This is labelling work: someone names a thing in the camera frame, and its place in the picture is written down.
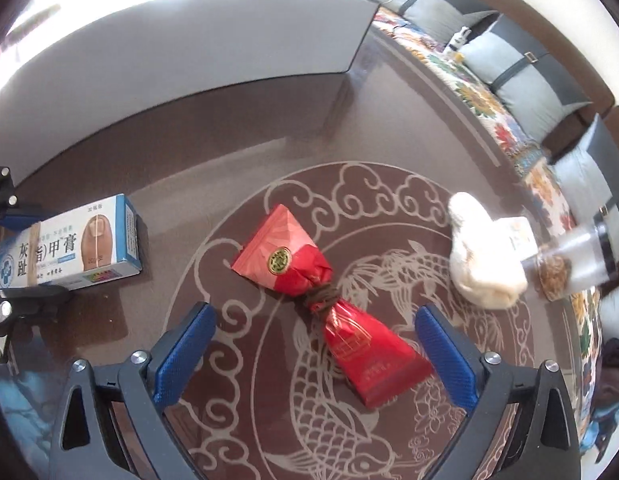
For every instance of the red candy packet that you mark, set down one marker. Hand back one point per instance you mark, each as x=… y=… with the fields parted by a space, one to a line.
x=283 y=258

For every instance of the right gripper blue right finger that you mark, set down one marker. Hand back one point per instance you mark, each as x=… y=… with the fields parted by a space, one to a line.
x=542 y=442

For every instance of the blue garment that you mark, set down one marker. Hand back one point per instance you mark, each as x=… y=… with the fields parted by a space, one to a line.
x=602 y=426

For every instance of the clear plastic jar black lid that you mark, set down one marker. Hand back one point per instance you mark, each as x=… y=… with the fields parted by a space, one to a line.
x=572 y=262

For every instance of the grey cushion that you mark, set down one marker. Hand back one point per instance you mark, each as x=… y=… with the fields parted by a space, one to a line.
x=440 y=19
x=588 y=176
x=609 y=315
x=537 y=89

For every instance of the white spray bottle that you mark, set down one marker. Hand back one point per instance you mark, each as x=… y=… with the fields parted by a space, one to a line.
x=458 y=40

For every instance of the dark handbag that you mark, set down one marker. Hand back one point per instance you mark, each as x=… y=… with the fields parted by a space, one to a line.
x=610 y=372

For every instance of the cream knitted sock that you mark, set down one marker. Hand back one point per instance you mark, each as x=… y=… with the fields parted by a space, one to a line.
x=486 y=261

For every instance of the white blue ointment box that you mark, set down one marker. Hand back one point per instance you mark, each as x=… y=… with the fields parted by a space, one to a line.
x=89 y=245

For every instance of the white storage box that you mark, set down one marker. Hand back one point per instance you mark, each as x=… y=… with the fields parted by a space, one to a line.
x=161 y=51

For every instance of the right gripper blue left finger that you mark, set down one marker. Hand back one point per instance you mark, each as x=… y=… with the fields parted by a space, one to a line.
x=88 y=443

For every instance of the brown sofa backrest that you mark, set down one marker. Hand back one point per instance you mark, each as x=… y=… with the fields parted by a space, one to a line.
x=583 y=36

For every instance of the grey cushion far left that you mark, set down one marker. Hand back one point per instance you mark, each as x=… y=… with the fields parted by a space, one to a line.
x=440 y=19

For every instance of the grey cushion far right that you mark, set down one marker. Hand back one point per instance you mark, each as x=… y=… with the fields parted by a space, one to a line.
x=609 y=315

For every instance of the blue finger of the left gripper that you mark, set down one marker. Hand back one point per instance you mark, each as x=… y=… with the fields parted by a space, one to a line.
x=20 y=217
x=40 y=301

